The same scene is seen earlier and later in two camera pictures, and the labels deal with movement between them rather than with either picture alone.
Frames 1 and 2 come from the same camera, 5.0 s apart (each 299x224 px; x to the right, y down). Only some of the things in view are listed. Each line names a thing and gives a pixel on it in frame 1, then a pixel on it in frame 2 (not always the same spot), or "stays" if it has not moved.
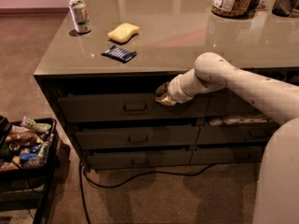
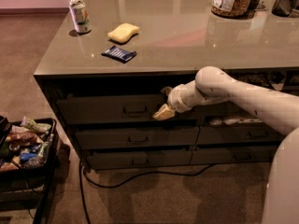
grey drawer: [131, 107] stays
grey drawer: [252, 156] stays
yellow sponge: [123, 32] stays
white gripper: [177, 91] → [176, 99]
